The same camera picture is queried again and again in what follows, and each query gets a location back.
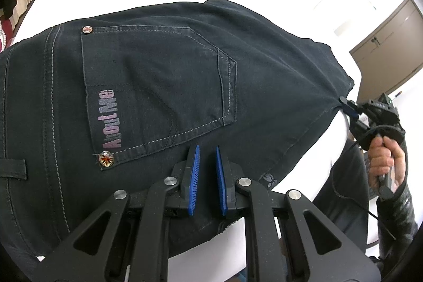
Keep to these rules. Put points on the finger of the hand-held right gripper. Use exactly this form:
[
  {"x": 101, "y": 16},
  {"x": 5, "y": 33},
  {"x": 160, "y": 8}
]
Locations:
[
  {"x": 347, "y": 105},
  {"x": 357, "y": 127}
]

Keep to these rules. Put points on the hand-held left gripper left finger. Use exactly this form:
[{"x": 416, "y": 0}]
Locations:
[{"x": 193, "y": 176}]

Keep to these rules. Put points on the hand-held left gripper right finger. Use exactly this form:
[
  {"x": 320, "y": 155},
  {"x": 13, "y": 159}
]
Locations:
[{"x": 220, "y": 180}]

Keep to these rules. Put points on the dark denim pants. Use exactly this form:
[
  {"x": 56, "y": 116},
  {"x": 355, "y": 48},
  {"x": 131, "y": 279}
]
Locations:
[{"x": 158, "y": 80}]

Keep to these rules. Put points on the person's right forearm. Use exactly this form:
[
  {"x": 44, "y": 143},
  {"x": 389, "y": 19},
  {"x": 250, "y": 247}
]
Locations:
[{"x": 398, "y": 216}]

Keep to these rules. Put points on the person's right hand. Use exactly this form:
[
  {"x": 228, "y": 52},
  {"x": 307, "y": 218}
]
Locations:
[{"x": 383, "y": 159}]

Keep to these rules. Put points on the person's dark trouser leg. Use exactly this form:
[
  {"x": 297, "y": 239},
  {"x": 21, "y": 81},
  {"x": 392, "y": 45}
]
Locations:
[{"x": 347, "y": 189}]

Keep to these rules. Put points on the brown cabinet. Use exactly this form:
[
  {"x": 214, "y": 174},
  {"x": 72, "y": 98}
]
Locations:
[{"x": 390, "y": 47}]

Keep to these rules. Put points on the red and white cloth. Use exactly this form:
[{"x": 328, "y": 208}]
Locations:
[{"x": 6, "y": 34}]

